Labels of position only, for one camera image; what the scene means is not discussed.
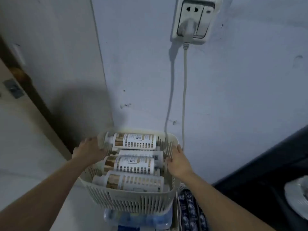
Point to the metal door latch plate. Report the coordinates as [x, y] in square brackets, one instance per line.
[13, 88]

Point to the clear blue plastic box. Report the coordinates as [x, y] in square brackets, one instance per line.
[134, 222]

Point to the person's left forearm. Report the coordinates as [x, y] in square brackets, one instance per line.
[43, 197]

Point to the brown wooden door frame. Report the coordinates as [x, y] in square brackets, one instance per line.
[41, 107]

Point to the person's right hand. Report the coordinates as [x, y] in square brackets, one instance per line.
[180, 165]

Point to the bunch of dark blue packets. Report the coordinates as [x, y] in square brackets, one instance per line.
[190, 214]

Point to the person's right forearm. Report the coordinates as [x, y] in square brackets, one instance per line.
[216, 206]

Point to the cream wooden door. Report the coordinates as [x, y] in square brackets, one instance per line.
[19, 132]

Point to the white wall socket with switch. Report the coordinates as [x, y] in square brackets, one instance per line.
[204, 21]

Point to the cream slotted plastic basket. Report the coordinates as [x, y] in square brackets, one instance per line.
[134, 200]

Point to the person's left hand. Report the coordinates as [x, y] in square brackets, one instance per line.
[87, 151]

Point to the white power plug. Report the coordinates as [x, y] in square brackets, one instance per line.
[187, 28]

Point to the dark grey shelf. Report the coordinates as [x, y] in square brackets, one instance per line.
[252, 190]

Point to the small cream slotted basket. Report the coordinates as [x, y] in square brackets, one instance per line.
[178, 214]

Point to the white floral bowl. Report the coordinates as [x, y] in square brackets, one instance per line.
[297, 197]

